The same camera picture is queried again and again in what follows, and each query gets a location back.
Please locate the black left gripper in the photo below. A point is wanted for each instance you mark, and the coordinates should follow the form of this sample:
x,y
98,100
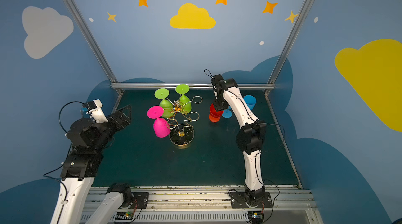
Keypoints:
x,y
114,119

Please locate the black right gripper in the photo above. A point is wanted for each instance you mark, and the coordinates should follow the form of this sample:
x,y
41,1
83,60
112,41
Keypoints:
x,y
216,79

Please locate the blue wine glass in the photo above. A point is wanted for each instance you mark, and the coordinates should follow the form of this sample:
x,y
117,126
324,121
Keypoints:
x,y
227,113
250,101

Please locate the red wine glass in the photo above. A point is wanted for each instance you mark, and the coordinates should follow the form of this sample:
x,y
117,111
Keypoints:
x,y
214,116

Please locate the green wine glass front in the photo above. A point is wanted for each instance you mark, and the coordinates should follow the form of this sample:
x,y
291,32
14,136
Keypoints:
x,y
165,103

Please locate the green wine glass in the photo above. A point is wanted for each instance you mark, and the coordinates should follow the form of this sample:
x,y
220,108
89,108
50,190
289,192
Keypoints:
x,y
184,101
165,103

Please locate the pink wine glass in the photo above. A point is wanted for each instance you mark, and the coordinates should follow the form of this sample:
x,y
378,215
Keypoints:
x,y
160,125

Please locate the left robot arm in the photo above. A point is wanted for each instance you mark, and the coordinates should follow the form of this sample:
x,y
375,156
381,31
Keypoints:
x,y
89,137

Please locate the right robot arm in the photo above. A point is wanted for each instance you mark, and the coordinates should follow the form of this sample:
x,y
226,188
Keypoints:
x,y
250,137

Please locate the green wine glass rear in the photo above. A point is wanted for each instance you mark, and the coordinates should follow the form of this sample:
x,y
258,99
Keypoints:
x,y
184,101

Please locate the left green circuit board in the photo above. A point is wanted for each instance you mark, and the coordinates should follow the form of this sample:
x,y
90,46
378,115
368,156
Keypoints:
x,y
124,216

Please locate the green circuit board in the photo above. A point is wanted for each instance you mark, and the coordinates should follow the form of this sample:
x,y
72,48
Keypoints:
x,y
255,217
124,216

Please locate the right green circuit board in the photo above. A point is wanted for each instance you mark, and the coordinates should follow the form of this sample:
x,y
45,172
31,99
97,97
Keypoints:
x,y
255,217

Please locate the aluminium frame rails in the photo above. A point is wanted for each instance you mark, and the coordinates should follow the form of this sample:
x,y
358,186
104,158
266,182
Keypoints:
x,y
175,41

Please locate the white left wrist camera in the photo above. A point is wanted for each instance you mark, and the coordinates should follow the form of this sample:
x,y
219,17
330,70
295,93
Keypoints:
x,y
94,110

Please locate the gold wire glass rack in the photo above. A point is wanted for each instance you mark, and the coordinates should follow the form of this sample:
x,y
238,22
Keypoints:
x,y
182,131

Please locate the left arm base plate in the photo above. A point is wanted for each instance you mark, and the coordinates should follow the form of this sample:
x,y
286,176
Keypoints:
x,y
139,200

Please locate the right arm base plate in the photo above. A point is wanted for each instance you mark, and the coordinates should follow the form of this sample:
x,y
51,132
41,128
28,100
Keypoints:
x,y
239,200

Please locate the metal base rail platform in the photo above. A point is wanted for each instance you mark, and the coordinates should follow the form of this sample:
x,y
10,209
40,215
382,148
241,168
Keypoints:
x,y
211,204

